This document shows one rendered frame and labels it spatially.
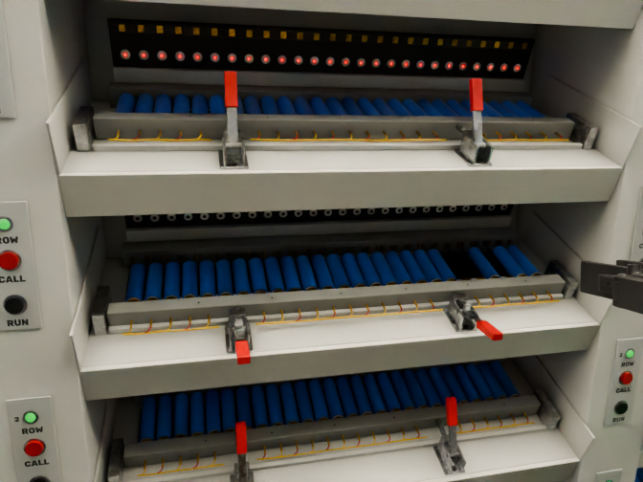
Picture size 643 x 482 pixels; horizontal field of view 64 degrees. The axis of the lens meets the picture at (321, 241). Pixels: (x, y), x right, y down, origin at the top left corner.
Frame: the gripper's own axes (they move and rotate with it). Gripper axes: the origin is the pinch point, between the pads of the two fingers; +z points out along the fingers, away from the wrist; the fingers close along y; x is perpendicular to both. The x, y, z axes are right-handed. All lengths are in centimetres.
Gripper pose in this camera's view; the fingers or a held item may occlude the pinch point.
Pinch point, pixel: (628, 280)
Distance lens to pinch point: 54.0
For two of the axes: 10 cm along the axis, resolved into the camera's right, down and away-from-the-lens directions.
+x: 0.1, 10.0, 0.7
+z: -1.8, -0.6, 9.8
